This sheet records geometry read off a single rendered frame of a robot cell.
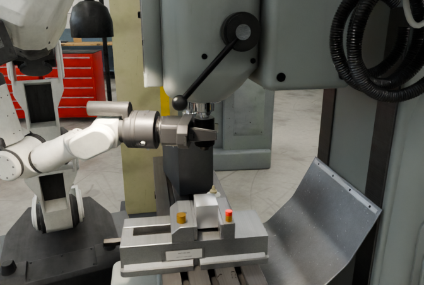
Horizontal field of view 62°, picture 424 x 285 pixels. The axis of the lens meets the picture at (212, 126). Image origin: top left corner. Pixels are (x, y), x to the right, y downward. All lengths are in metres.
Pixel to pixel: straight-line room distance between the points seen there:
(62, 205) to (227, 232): 0.89
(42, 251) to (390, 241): 1.30
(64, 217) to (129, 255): 0.77
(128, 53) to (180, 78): 1.82
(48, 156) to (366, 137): 0.75
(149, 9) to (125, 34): 1.75
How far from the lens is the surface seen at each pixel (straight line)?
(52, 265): 1.55
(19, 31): 1.02
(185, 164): 1.15
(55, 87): 1.35
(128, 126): 0.81
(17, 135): 1.01
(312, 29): 0.72
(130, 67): 2.51
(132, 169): 2.72
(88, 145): 0.84
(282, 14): 0.70
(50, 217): 1.61
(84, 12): 0.65
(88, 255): 1.56
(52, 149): 0.93
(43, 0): 1.03
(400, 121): 0.81
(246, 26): 0.66
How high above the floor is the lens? 1.48
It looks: 17 degrees down
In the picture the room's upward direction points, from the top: straight up
